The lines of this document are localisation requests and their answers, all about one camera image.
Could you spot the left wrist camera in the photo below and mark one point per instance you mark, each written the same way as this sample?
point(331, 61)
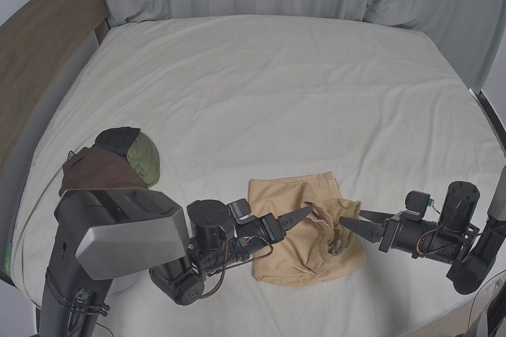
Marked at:
point(241, 209)

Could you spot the bed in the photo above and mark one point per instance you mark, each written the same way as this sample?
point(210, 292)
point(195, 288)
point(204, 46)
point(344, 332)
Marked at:
point(276, 71)

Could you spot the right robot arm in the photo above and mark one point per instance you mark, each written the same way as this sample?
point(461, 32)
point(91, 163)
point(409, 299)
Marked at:
point(460, 205)

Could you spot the tan shorts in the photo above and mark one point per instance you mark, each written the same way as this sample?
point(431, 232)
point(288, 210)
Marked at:
point(276, 197)

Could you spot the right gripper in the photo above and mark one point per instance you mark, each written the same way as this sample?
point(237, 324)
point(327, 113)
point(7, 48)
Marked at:
point(407, 240)

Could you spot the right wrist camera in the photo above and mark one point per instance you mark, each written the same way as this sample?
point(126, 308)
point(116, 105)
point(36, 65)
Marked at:
point(418, 201)

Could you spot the brown garment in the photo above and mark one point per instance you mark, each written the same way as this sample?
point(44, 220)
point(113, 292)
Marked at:
point(99, 173)

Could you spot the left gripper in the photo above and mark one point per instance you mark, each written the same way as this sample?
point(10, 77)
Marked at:
point(265, 232)

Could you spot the black garment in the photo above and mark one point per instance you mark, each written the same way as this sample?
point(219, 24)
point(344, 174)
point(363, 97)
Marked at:
point(114, 138)

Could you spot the white garment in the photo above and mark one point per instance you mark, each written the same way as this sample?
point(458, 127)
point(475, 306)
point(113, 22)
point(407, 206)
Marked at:
point(124, 282)

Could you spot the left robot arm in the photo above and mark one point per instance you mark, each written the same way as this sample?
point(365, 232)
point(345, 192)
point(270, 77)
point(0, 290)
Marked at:
point(118, 232)

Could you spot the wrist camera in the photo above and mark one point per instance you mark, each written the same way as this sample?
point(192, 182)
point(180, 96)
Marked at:
point(418, 201)
point(241, 209)

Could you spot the green garment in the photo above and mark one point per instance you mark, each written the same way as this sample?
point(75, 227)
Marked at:
point(144, 161)

